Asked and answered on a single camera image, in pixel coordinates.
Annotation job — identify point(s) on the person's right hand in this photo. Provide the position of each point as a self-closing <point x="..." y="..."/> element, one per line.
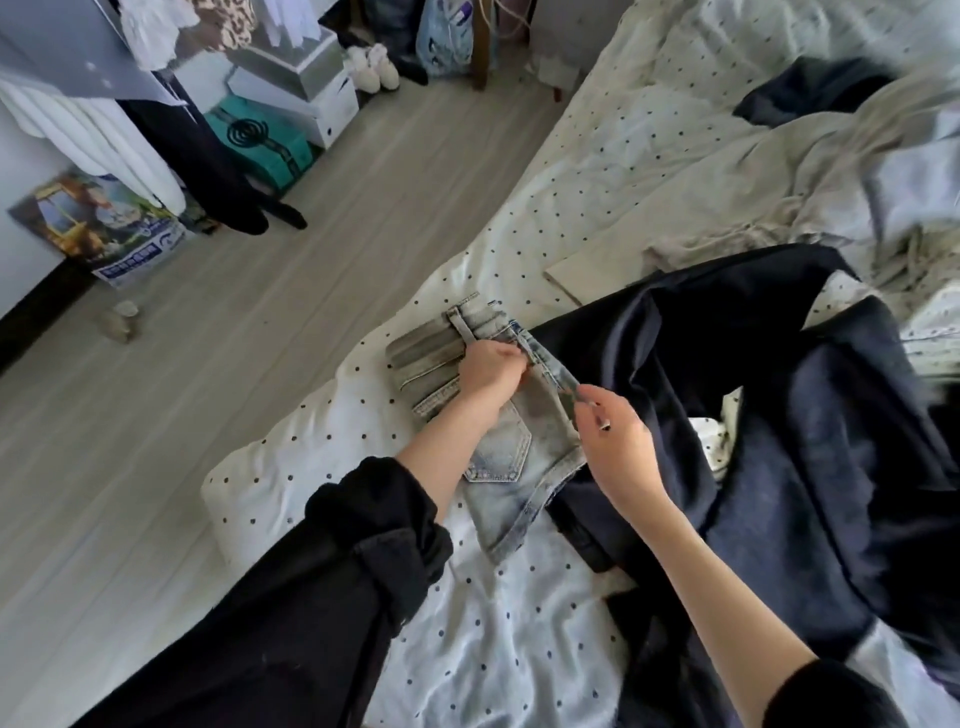
<point x="623" y="450"/>

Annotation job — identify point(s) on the person's left hand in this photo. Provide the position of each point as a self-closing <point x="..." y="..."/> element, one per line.
<point x="492" y="375"/>

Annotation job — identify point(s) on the grey denim shorts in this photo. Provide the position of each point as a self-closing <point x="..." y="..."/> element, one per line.
<point x="510" y="480"/>

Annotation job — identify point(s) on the dark navy jeans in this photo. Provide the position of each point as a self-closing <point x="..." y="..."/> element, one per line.
<point x="855" y="495"/>

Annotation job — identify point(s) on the cream printed pyjama trousers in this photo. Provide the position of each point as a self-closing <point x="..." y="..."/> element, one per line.
<point x="720" y="195"/>

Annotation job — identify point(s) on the cream polka dot pants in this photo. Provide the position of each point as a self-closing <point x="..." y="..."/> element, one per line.
<point x="930" y="323"/>

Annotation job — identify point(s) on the blue denim jeans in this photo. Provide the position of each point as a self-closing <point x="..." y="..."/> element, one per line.
<point x="810" y="93"/>

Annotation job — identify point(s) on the person's right forearm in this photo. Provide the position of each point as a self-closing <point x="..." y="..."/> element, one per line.
<point x="705" y="600"/>

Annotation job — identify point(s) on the white dotted bed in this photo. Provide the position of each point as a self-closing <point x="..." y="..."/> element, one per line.
<point x="510" y="645"/>

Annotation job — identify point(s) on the white shoe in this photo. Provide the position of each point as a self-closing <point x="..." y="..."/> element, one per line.
<point x="386" y="65"/>
<point x="362" y="71"/>

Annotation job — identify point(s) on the teal green box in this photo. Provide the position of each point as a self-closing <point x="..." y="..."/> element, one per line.
<point x="258" y="143"/>

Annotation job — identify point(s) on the blue patterned bag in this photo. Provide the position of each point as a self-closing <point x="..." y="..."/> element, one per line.
<point x="446" y="38"/>

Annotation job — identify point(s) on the black hanging trousers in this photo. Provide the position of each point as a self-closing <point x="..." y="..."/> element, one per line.
<point x="210" y="165"/>

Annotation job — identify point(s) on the white cardboard box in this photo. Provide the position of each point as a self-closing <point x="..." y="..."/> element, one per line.
<point x="293" y="83"/>

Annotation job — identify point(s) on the grey bedside cabinet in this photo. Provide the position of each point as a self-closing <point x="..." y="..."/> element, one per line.
<point x="578" y="27"/>

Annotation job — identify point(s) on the dark blue bin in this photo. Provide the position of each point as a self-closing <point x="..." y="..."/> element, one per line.
<point x="393" y="30"/>

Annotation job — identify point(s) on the small jar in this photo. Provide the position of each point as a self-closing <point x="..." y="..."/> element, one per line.
<point x="122" y="321"/>

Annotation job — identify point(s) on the colourful poster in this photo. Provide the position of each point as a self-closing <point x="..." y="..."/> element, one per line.
<point x="98" y="225"/>

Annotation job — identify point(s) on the leopard print hanging garment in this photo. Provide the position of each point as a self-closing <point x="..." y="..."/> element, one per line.
<point x="225" y="23"/>

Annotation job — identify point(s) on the white hanging garment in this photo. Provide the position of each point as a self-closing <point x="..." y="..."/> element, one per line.
<point x="150" y="30"/>
<point x="90" y="135"/>

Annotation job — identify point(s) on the wooden post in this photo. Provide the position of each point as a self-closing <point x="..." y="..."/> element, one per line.
<point x="482" y="45"/>

